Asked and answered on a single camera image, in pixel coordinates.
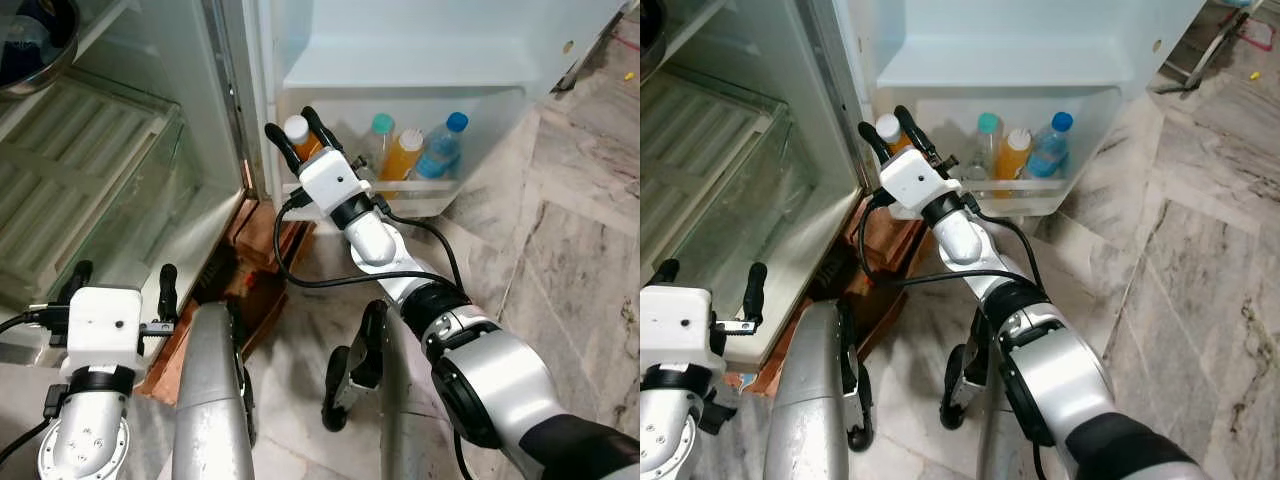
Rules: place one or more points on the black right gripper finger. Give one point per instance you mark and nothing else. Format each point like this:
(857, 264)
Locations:
(916, 128)
(876, 145)
(283, 148)
(323, 130)

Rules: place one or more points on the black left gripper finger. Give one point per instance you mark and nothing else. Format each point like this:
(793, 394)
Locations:
(81, 278)
(664, 271)
(168, 290)
(757, 292)

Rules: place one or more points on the orange juice bottle white cap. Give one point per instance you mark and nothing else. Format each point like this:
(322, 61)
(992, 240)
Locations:
(402, 160)
(296, 127)
(1012, 160)
(888, 127)

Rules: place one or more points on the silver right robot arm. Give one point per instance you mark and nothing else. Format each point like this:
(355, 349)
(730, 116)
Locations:
(490, 380)
(1060, 380)

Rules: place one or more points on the white ribbed fridge shelf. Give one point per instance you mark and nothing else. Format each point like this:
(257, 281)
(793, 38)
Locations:
(690, 160)
(70, 170)

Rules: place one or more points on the fridge door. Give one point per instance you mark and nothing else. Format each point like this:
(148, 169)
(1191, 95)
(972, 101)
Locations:
(1020, 40)
(420, 40)

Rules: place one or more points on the silver grey fridge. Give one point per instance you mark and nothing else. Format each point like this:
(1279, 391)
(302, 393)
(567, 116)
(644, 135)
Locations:
(740, 50)
(130, 50)

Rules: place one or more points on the clear bottle teal cap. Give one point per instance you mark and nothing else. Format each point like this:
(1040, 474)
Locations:
(987, 125)
(381, 128)

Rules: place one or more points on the clear crisper drawer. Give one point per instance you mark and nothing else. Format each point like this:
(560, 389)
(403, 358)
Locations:
(170, 200)
(790, 200)

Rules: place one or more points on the water bottle blue cap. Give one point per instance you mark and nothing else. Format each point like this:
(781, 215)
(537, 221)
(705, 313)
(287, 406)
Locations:
(1050, 150)
(442, 150)

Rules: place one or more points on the silver left robot leg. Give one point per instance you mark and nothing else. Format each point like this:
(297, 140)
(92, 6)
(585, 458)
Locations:
(210, 400)
(810, 400)

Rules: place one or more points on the silver robot leg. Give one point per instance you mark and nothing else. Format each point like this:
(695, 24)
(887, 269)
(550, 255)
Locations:
(1000, 440)
(400, 420)
(210, 400)
(810, 400)

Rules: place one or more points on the white door shelf bin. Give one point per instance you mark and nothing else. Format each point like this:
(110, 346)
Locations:
(490, 120)
(1095, 120)

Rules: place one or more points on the steel bowl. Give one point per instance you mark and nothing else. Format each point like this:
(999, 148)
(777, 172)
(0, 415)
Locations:
(652, 25)
(35, 45)

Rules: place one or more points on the silver right robot leg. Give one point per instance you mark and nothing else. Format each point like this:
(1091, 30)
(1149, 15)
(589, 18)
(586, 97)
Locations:
(1000, 440)
(400, 420)

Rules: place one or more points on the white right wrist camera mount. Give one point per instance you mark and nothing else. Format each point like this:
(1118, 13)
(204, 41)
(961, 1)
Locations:
(330, 182)
(915, 182)

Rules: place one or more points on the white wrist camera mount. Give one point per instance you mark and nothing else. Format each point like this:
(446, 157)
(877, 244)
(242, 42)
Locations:
(915, 182)
(330, 182)
(105, 325)
(675, 325)

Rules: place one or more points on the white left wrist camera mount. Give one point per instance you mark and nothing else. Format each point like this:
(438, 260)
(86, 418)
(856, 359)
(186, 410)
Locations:
(105, 325)
(675, 325)

